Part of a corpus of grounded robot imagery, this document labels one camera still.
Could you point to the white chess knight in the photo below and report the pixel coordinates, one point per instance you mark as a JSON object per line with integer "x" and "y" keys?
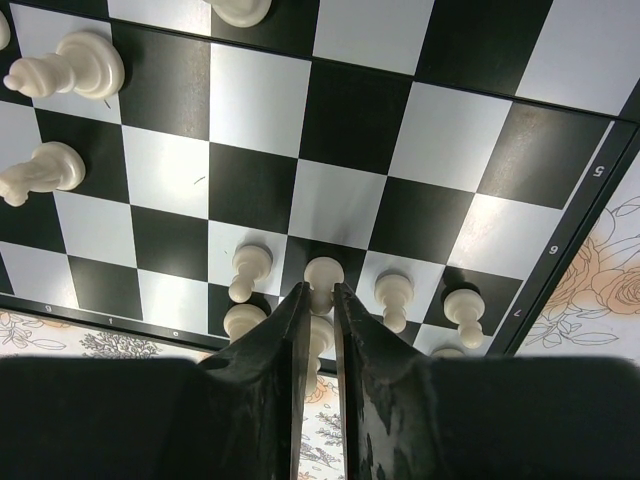
{"x": 53, "y": 166}

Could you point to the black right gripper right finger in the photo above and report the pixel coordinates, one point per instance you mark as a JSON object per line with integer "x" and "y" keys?
{"x": 387, "y": 404}

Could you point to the black magnetic chess board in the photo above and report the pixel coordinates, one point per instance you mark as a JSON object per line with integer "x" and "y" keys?
{"x": 464, "y": 144}

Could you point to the white chess piece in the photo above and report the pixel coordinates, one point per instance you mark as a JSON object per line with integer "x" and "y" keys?
{"x": 251, "y": 263}

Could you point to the floral patterned table mat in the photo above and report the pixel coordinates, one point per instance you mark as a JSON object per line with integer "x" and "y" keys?
{"x": 602, "y": 282}

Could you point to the white chess pawn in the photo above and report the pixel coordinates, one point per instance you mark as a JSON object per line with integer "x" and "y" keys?
{"x": 241, "y": 13}
{"x": 465, "y": 307}
{"x": 84, "y": 63}
{"x": 394, "y": 292}
{"x": 242, "y": 318}
{"x": 322, "y": 274}

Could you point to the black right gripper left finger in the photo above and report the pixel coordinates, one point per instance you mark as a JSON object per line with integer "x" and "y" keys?
{"x": 258, "y": 391}

